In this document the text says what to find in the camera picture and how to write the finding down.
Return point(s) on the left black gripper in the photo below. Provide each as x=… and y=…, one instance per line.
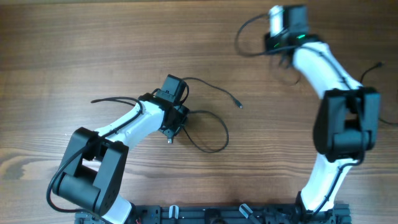
x=170, y=134

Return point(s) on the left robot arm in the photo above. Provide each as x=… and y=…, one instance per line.
x=92, y=168

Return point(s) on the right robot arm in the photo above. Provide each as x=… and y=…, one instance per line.
x=347, y=120

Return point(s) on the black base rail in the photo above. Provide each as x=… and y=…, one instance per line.
x=271, y=213

